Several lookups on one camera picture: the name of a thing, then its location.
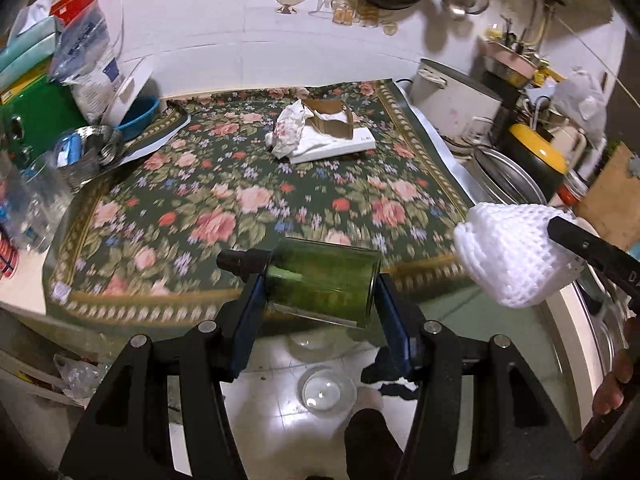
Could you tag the floral green tablecloth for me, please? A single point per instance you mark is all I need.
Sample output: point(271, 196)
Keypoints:
point(139, 245)

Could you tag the torn brown cardboard piece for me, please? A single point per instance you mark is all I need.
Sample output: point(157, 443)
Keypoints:
point(331, 117)

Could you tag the clear plastic water bottle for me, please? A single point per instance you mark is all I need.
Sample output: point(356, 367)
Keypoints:
point(33, 202)

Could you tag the white flat box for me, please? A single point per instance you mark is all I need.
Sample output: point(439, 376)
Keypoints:
point(335, 142)

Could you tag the cream electric kettle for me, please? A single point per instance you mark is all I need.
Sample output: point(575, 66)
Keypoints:
point(570, 141)

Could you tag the teal tissue packs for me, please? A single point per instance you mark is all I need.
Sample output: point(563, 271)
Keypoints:
point(30, 48)

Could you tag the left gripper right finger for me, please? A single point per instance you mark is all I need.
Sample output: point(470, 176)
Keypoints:
point(517, 433)

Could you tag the clear plastic bag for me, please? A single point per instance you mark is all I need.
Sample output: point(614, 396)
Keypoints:
point(85, 62)

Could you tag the person's right hand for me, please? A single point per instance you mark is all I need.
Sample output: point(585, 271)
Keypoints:
point(609, 396)

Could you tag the wooden cutting board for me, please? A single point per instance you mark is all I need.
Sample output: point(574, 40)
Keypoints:
point(611, 205)

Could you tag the green glass bottle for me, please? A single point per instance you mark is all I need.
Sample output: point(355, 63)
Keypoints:
point(321, 281)

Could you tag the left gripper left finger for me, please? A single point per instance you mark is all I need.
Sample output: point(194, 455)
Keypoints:
point(124, 432)

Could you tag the white paper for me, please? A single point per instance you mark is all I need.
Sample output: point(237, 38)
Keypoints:
point(292, 135)

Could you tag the blue plastic bowl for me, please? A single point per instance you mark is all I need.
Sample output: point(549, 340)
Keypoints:
point(138, 117)

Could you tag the stainless steel basin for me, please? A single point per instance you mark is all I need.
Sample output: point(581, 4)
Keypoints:
point(502, 179)

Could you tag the yellow lid black pot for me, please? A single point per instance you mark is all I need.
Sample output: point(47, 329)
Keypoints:
point(536, 156)

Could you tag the white appliance box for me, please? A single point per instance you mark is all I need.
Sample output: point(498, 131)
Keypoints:
point(128, 92)

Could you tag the dark cloth on floor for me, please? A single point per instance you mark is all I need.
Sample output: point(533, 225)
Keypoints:
point(384, 371)

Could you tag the glass bowl on floor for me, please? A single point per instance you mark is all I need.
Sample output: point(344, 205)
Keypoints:
point(326, 391)

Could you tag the white rice cooker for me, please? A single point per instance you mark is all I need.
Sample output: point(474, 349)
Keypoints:
point(451, 101)

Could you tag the white foam fruit net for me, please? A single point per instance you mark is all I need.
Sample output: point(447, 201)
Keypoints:
point(507, 251)

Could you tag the pink utensil holder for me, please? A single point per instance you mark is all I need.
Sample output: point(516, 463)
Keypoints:
point(502, 56)

